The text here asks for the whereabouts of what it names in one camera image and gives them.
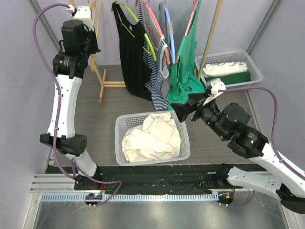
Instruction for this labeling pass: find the white perforated basket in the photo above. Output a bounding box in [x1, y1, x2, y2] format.
[200, 51, 263, 88]
[115, 111, 191, 166]

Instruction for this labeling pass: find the yellow velvet hanger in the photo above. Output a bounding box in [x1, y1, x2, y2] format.
[89, 0, 103, 71]

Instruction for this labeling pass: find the white perforated back basket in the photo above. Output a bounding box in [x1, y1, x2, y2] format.
[200, 51, 263, 88]

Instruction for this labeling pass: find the blue hanger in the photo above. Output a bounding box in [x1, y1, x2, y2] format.
[158, 1, 176, 64]

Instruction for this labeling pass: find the wooden clothes rack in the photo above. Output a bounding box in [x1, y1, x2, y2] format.
[68, 0, 224, 104]

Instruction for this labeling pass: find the folded green garment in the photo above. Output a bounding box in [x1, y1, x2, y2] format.
[205, 72, 251, 85]

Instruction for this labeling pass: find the blue white striped tank top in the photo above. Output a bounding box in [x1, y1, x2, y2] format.
[135, 0, 169, 112]

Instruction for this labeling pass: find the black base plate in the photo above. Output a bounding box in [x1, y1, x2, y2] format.
[45, 163, 251, 195]

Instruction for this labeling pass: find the green tank top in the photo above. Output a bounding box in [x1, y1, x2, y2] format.
[167, 4, 205, 110]

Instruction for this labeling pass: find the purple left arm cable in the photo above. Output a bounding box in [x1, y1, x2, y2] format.
[32, 3, 122, 207]

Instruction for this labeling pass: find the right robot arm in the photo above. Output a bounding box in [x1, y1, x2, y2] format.
[171, 93, 305, 214]

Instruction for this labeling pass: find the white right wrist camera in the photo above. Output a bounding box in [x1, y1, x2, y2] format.
[203, 78, 226, 105]

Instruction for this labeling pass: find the grey tank top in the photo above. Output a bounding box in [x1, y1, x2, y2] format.
[158, 2, 173, 48]

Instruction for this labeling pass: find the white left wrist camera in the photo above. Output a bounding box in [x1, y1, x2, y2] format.
[67, 5, 95, 31]

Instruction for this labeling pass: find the white slotted cable duct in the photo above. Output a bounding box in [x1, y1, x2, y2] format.
[40, 192, 219, 202]

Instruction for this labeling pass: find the folded white garment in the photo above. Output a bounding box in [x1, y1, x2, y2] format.
[203, 62, 248, 78]

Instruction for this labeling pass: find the lime green hanger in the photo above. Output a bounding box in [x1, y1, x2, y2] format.
[111, 1, 157, 61]

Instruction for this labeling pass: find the black tank top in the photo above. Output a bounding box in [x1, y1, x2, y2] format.
[112, 1, 153, 101]

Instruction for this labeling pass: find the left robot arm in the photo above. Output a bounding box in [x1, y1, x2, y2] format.
[40, 19, 102, 190]

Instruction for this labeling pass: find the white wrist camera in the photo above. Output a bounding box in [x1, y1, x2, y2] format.
[67, 5, 95, 31]
[203, 78, 226, 105]

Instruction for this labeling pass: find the white perforated front basket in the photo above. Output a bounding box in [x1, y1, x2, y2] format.
[115, 111, 191, 166]

